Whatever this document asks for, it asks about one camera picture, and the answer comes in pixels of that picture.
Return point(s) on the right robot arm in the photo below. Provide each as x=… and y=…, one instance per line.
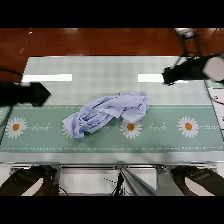
x=193, y=69

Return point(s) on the silver frame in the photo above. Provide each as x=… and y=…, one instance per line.
x=140, y=183

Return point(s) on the light blue shirt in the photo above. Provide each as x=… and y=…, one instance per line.
x=106, y=111

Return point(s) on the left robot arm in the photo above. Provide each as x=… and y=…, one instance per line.
x=16, y=94

